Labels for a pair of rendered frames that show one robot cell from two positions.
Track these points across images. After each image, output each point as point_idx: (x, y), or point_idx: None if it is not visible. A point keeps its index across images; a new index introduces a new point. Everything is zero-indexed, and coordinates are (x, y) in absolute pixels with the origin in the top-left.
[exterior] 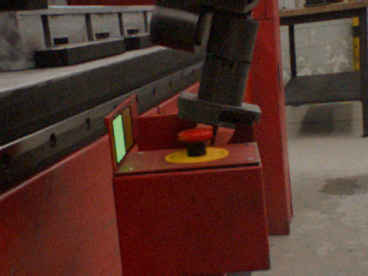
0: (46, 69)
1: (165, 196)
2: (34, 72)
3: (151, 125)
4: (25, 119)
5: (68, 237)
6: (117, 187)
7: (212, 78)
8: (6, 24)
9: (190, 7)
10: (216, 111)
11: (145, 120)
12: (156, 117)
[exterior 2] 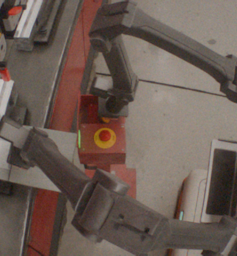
0: (40, 58)
1: (94, 156)
2: (38, 68)
3: (85, 97)
4: (46, 127)
5: (55, 127)
6: (79, 154)
7: (111, 108)
8: (24, 40)
9: (105, 92)
10: (112, 116)
11: (83, 96)
12: (87, 95)
